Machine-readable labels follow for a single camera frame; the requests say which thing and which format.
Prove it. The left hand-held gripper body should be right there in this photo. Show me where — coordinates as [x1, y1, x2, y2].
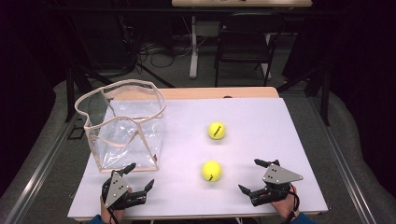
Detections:
[101, 171, 148, 212]

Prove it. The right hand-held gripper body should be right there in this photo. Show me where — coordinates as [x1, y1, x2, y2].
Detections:
[250, 163, 304, 207]

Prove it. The transparent bag with beige trim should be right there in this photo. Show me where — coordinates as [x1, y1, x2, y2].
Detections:
[74, 78, 167, 174]

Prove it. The yellow tennis ball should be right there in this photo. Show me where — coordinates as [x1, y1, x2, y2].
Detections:
[201, 160, 223, 183]
[207, 120, 226, 141]

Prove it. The person's left hand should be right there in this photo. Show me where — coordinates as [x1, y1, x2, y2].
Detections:
[99, 195, 126, 224]

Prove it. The person's right hand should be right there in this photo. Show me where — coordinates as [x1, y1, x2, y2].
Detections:
[270, 185, 301, 219]

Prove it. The black folding chair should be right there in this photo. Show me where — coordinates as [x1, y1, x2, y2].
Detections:
[214, 12, 286, 89]

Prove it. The dark curtain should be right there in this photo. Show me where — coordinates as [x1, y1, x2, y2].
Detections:
[0, 0, 74, 197]
[280, 0, 396, 198]

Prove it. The white desk with wooden top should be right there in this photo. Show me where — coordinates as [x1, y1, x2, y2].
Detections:
[171, 0, 314, 79]

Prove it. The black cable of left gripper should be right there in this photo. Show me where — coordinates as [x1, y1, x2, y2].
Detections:
[106, 208, 120, 224]

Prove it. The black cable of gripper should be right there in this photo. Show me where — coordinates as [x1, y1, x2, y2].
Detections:
[106, 208, 120, 224]
[284, 184, 301, 224]

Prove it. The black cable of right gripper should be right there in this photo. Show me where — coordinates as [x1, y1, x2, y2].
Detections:
[284, 184, 301, 224]

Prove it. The black rectangular frame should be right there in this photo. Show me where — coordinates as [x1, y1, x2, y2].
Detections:
[67, 116, 87, 141]

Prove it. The metal floor rail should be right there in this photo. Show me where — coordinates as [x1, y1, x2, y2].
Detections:
[311, 92, 378, 224]
[4, 113, 80, 224]

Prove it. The bundle of floor cables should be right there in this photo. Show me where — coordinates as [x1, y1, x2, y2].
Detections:
[136, 38, 194, 68]

